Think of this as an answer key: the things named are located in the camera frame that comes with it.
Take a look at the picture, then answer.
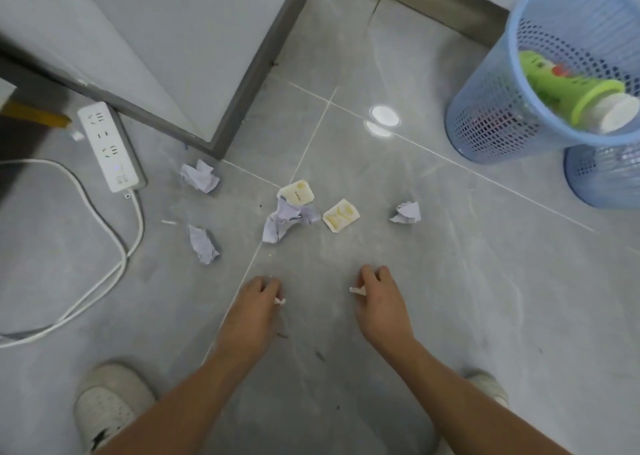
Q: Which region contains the person's right white shoe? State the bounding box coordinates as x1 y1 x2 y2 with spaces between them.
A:
462 370 509 409

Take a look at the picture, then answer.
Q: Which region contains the person's right hand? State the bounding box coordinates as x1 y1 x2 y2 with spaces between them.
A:
354 264 417 353

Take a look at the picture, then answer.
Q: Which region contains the crumpled lilac paper ball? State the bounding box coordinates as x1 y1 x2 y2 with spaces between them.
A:
179 159 221 194
187 225 221 265

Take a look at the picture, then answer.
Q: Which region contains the person's right forearm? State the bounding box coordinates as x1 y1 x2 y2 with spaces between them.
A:
372 339 573 455

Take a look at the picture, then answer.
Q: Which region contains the person's left hand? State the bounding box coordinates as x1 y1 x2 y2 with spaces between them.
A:
220 276 283 351

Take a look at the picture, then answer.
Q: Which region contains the green and white plastic bottle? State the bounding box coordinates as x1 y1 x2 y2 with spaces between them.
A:
518 50 640 135

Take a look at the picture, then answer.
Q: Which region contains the person's white shoe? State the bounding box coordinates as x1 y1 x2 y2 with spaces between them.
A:
74 364 156 453
462 370 509 409

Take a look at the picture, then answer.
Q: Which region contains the yellow and white wrapper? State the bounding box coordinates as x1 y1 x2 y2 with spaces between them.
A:
322 198 361 234
277 180 316 205

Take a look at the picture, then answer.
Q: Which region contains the white power strip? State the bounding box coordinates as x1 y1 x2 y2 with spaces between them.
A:
77 101 148 194

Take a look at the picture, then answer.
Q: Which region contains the yellow wooden strip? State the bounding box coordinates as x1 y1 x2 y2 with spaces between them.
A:
0 101 71 130

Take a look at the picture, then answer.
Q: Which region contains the blue mesh waste basket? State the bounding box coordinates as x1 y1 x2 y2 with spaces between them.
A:
564 142 640 209
444 0 640 165

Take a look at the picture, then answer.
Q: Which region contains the large crumpled lilac paper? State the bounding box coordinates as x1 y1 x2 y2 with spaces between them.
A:
262 196 322 244

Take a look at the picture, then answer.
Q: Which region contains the person's left forearm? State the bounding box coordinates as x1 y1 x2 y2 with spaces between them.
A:
95 337 271 455

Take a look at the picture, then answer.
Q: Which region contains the white power cable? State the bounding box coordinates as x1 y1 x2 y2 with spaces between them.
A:
0 159 145 348

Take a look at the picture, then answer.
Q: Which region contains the person's left white shoe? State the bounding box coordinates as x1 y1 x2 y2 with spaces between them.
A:
74 364 156 453

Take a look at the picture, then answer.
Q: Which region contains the crumpled white paper ball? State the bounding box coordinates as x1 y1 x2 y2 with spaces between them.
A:
390 201 422 225

